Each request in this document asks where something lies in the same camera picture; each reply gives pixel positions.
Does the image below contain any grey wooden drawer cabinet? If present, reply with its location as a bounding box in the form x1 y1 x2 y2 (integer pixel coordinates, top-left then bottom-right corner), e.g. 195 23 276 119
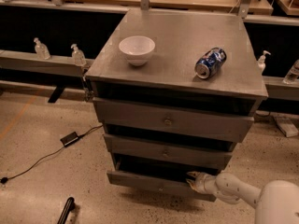
84 8 269 179

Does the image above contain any black cylindrical handle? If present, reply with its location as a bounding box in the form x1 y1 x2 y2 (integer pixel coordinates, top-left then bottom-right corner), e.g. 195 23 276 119
57 197 75 224

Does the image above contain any grey drawer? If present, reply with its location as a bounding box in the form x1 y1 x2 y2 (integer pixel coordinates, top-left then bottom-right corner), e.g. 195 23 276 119
104 133 232 170
107 154 218 202
93 98 253 143

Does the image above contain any clear pump bottle near cabinet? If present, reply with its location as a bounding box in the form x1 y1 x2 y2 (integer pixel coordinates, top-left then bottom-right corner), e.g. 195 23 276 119
71 44 87 66

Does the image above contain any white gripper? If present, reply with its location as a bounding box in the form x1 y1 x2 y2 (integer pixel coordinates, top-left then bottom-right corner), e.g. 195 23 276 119
186 171 220 194

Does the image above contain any black power cable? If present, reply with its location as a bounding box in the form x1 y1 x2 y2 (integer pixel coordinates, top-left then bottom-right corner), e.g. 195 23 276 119
0 124 105 186

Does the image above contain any grey metal shelf rail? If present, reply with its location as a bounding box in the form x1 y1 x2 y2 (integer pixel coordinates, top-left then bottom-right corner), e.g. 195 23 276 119
0 50 93 77

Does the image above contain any white ceramic bowl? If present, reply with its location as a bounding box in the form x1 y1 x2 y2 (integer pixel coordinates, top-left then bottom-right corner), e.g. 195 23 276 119
119 35 155 66

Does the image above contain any grey block on floor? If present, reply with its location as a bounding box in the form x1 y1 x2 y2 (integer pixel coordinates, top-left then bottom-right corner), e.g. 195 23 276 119
274 117 298 137

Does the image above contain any clear pump bottle far left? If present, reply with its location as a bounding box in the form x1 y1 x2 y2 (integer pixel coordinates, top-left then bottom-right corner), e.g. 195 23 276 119
34 37 50 60

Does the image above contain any white pump bottle right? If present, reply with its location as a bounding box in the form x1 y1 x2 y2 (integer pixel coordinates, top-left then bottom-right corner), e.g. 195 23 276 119
257 50 270 72

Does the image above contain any black power adapter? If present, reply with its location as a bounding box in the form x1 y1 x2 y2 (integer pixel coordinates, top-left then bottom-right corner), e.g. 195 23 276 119
60 132 79 147

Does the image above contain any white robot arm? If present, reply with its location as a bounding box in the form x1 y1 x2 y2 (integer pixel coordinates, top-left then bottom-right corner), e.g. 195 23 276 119
186 171 299 224

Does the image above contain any crushed blue soda can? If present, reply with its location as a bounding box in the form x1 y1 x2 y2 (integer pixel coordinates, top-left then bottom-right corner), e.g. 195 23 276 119
194 48 227 79

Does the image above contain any clear plastic water bottle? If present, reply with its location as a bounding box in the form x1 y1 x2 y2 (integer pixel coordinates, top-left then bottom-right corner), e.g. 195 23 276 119
283 60 299 84

